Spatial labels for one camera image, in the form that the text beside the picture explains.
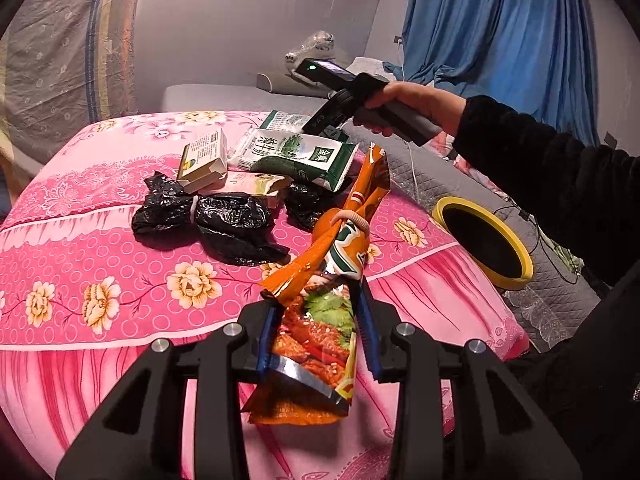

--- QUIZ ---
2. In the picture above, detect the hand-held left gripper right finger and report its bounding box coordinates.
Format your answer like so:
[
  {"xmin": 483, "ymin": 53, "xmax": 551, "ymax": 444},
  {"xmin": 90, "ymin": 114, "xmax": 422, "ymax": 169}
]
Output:
[{"xmin": 350, "ymin": 280, "xmax": 583, "ymax": 480}]

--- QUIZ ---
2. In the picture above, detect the large black plastic bag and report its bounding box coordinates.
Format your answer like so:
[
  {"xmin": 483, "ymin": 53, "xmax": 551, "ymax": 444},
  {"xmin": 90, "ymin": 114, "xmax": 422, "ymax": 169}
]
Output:
[{"xmin": 131, "ymin": 171, "xmax": 292, "ymax": 267}]

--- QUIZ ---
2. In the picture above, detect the grey bed sheet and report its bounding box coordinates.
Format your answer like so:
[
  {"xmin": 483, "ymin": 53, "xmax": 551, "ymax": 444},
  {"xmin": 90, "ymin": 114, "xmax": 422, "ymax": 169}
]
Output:
[{"xmin": 162, "ymin": 82, "xmax": 331, "ymax": 117}]

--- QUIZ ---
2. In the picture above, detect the person's right forearm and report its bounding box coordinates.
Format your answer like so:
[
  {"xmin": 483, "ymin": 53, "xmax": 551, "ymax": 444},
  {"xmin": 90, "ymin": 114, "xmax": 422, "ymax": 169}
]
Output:
[{"xmin": 452, "ymin": 95, "xmax": 640, "ymax": 286}]

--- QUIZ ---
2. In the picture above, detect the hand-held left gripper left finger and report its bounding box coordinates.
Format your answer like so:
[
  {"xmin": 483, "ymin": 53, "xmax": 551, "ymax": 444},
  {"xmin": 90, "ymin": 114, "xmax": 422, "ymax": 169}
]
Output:
[{"xmin": 55, "ymin": 302, "xmax": 281, "ymax": 480}]

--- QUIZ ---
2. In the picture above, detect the striped patterned curtain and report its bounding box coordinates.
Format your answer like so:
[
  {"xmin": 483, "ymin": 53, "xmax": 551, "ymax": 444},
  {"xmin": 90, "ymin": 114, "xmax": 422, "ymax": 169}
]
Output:
[{"xmin": 0, "ymin": 0, "xmax": 151, "ymax": 166}]

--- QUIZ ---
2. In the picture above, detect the small black plastic bag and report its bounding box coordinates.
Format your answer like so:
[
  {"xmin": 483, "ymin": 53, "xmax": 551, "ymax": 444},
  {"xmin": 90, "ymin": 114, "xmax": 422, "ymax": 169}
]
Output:
[{"xmin": 284, "ymin": 180, "xmax": 342, "ymax": 233}]

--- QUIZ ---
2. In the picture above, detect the yellow rimmed black bin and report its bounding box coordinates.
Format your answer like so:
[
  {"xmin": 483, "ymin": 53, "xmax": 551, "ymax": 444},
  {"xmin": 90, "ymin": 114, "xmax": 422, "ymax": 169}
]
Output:
[{"xmin": 432, "ymin": 196, "xmax": 534, "ymax": 290}]

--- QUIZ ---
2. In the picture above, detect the person's dark clothing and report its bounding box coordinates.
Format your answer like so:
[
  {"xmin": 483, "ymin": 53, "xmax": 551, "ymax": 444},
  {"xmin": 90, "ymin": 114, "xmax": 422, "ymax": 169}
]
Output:
[{"xmin": 500, "ymin": 280, "xmax": 640, "ymax": 480}]

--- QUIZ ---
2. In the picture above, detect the clear plastic bag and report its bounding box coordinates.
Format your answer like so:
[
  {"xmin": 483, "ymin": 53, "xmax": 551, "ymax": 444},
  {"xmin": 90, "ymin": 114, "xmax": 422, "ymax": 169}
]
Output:
[{"xmin": 285, "ymin": 31, "xmax": 336, "ymax": 77}]

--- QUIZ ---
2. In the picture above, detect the blue curtain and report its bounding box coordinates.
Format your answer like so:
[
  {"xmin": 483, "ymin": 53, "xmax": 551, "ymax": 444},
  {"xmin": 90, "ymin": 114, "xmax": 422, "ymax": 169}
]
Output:
[{"xmin": 400, "ymin": 0, "xmax": 601, "ymax": 146}]

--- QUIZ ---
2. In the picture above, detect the white cable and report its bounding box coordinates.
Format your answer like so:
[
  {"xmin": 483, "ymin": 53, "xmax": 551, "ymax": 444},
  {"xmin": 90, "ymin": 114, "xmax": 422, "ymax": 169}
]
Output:
[{"xmin": 406, "ymin": 137, "xmax": 424, "ymax": 211}]

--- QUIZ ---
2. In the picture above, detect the grey pillow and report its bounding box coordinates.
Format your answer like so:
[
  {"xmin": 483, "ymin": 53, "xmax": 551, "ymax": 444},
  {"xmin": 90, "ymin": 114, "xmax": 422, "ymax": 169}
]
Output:
[{"xmin": 256, "ymin": 72, "xmax": 328, "ymax": 100}]

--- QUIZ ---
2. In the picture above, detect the grey quilted cover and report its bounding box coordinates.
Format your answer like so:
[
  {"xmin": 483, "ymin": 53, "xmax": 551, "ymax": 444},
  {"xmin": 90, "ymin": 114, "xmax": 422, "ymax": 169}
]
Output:
[{"xmin": 345, "ymin": 122, "xmax": 601, "ymax": 353}]

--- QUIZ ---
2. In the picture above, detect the green white milk bag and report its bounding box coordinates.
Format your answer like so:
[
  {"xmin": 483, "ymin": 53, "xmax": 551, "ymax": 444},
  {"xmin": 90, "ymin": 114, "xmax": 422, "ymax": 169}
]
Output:
[
  {"xmin": 258, "ymin": 110, "xmax": 321, "ymax": 137},
  {"xmin": 227, "ymin": 128, "xmax": 360, "ymax": 192}
]

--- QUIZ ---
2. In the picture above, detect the pink floral blanket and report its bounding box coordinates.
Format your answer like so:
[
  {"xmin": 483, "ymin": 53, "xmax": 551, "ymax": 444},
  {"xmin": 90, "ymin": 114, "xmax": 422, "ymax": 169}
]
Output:
[{"xmin": 0, "ymin": 110, "xmax": 531, "ymax": 480}]

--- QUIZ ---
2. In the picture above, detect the beige elastic band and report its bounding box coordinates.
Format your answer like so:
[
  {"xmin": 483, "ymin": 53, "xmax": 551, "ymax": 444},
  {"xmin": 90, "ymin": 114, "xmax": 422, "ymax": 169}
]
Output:
[{"xmin": 331, "ymin": 209, "xmax": 372, "ymax": 237}]

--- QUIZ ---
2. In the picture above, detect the orange snack packet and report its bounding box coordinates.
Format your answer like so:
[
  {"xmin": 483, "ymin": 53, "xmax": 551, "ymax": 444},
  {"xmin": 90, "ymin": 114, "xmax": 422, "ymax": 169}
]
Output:
[{"xmin": 241, "ymin": 142, "xmax": 391, "ymax": 426}]

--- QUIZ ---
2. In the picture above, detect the beige cardboard box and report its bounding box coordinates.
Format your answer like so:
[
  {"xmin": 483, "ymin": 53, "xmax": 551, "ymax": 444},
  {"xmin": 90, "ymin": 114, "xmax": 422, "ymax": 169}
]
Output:
[{"xmin": 176, "ymin": 127, "xmax": 230, "ymax": 195}]

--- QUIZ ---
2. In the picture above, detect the pink cartoon print sachet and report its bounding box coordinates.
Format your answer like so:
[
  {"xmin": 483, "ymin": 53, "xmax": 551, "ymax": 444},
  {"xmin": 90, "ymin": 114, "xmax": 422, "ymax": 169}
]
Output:
[{"xmin": 219, "ymin": 171, "xmax": 294, "ymax": 209}]

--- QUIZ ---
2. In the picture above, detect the person's right hand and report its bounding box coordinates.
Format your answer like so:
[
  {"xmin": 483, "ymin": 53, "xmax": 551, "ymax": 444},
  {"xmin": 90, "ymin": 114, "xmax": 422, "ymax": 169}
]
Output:
[{"xmin": 363, "ymin": 81, "xmax": 468, "ymax": 137}]

